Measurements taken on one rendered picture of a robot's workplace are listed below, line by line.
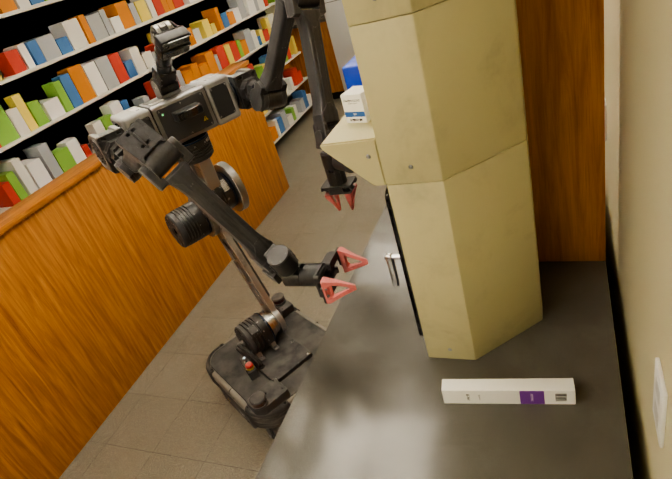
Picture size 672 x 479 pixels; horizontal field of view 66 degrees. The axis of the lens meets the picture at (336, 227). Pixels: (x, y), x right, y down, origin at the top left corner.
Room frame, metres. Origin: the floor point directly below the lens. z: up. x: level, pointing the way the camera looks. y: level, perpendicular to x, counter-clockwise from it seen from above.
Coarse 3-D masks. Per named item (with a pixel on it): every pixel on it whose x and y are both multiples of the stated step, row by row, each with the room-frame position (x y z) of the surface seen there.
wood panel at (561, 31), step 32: (544, 0) 1.08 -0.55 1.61; (576, 0) 1.05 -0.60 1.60; (544, 32) 1.08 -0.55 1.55; (576, 32) 1.05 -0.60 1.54; (544, 64) 1.09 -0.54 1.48; (576, 64) 1.06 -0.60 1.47; (544, 96) 1.09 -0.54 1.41; (576, 96) 1.06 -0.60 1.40; (544, 128) 1.09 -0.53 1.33; (576, 128) 1.06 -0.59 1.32; (544, 160) 1.09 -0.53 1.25; (576, 160) 1.06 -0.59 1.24; (544, 192) 1.09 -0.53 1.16; (576, 192) 1.06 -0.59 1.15; (544, 224) 1.10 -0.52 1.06; (576, 224) 1.06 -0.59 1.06; (544, 256) 1.10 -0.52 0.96; (576, 256) 1.06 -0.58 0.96
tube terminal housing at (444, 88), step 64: (448, 0) 0.86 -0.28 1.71; (512, 0) 0.90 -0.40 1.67; (384, 64) 0.87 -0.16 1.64; (448, 64) 0.86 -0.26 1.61; (512, 64) 0.89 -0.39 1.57; (384, 128) 0.88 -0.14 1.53; (448, 128) 0.85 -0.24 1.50; (512, 128) 0.89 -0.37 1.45; (448, 192) 0.84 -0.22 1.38; (512, 192) 0.89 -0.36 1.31; (448, 256) 0.85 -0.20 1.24; (512, 256) 0.88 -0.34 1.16; (448, 320) 0.86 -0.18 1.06; (512, 320) 0.87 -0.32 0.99
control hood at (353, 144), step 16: (336, 128) 1.01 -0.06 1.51; (352, 128) 0.98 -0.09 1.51; (368, 128) 0.96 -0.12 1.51; (336, 144) 0.93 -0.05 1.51; (352, 144) 0.92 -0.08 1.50; (368, 144) 0.90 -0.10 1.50; (352, 160) 0.92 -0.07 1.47; (368, 160) 0.91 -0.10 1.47; (368, 176) 0.91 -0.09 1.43; (384, 176) 0.90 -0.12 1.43
